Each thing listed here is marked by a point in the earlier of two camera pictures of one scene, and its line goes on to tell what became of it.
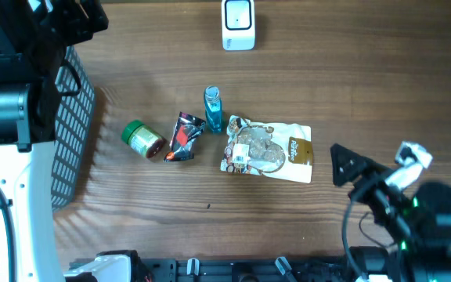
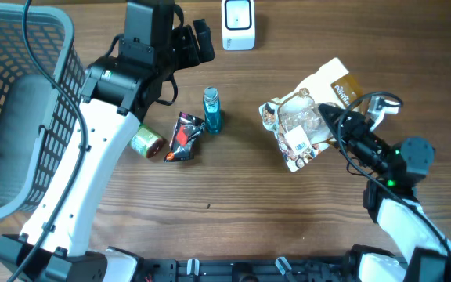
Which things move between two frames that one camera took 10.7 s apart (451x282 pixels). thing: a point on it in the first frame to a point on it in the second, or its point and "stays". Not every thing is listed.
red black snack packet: (182, 145) stays
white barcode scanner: (238, 25) stays
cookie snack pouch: (276, 150) to (296, 121)
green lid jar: (143, 139) stays
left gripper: (80, 29) to (193, 56)
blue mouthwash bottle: (214, 109) stays
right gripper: (374, 178) to (353, 123)
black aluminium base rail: (235, 269) stays
